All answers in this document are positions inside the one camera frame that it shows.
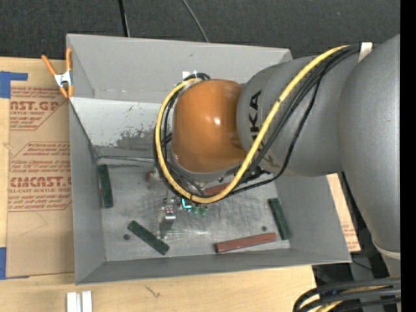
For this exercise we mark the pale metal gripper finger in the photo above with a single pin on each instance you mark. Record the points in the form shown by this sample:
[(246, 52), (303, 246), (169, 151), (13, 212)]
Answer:
[(165, 201), (168, 214)]

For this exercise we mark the dark green flat block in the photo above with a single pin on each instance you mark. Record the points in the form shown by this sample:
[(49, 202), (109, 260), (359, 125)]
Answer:
[(106, 187), (279, 219), (148, 237)]

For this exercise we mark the red-brown flat block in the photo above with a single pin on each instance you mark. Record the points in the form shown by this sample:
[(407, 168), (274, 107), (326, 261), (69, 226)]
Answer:
[(215, 189), (245, 242)]

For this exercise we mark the grey metal bin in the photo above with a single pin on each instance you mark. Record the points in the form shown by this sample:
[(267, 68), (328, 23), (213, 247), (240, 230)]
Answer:
[(201, 239)]

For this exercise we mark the brown cardboard board red print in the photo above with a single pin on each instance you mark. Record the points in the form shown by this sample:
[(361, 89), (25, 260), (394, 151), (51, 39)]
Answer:
[(39, 232)]

